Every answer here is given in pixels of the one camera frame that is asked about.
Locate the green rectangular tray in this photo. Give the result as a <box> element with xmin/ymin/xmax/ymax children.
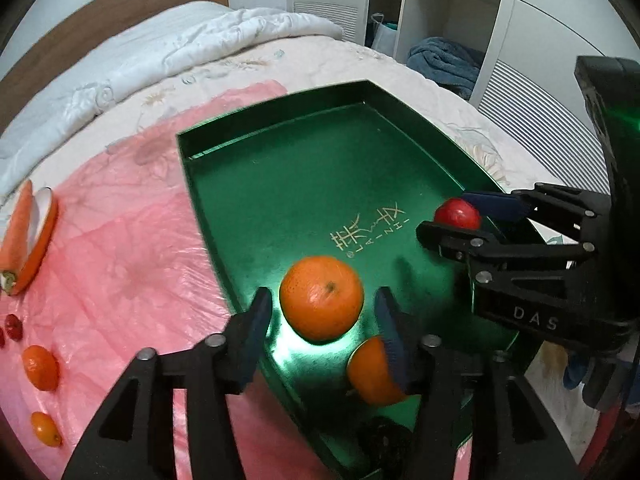
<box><xmin>176</xmin><ymin>79</ymin><xmax>541</xmax><ymax>480</ymax></box>

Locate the white duvet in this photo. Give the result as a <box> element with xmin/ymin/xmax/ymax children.
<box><xmin>0</xmin><ymin>1</ymin><xmax>346</xmax><ymax>198</ymax></box>

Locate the white wardrobe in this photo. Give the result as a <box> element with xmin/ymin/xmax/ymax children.
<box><xmin>225</xmin><ymin>0</ymin><xmax>640</xmax><ymax>196</ymax></box>

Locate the pink plastic sheet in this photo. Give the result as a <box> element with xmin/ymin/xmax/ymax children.
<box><xmin>0</xmin><ymin>80</ymin><xmax>346</xmax><ymax>480</ymax></box>

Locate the carrot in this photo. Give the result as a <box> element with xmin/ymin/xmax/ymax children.
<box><xmin>0</xmin><ymin>180</ymin><xmax>33</xmax><ymax>295</ymax></box>

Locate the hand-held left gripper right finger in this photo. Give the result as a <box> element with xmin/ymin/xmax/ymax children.
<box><xmin>374</xmin><ymin>287</ymin><xmax>583</xmax><ymax>480</ymax></box>

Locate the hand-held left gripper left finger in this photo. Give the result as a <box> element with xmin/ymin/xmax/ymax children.
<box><xmin>61</xmin><ymin>287</ymin><xmax>273</xmax><ymax>480</ymax></box>

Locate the orange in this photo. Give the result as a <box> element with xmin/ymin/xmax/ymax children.
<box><xmin>346</xmin><ymin>336</ymin><xmax>408</xmax><ymax>407</ymax></box>
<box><xmin>31</xmin><ymin>411</ymin><xmax>63</xmax><ymax>447</ymax></box>
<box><xmin>22</xmin><ymin>345</ymin><xmax>59</xmax><ymax>392</ymax></box>
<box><xmin>279</xmin><ymin>256</ymin><xmax>365</xmax><ymax>343</ymax></box>

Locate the white bag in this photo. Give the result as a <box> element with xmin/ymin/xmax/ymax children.
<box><xmin>371</xmin><ymin>12</ymin><xmax>399</xmax><ymax>53</ymax></box>

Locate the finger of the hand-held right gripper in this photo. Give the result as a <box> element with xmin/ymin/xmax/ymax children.
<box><xmin>460</xmin><ymin>183</ymin><xmax>608</xmax><ymax>234</ymax></box>
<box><xmin>416</xmin><ymin>220</ymin><xmax>596</xmax><ymax>284</ymax></box>

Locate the wooden headboard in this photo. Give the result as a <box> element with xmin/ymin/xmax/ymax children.
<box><xmin>0</xmin><ymin>0</ymin><xmax>228</xmax><ymax>126</ymax></box>

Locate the dark plum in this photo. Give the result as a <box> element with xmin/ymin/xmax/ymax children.
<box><xmin>356</xmin><ymin>416</ymin><xmax>413</xmax><ymax>466</ymax></box>

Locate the orange-rimmed white plate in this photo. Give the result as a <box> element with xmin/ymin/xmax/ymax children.
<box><xmin>10</xmin><ymin>187</ymin><xmax>59</xmax><ymax>296</ymax></box>

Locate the blue folded towel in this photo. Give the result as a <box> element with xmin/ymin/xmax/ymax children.
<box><xmin>406</xmin><ymin>36</ymin><xmax>485</xmax><ymax>101</ymax></box>

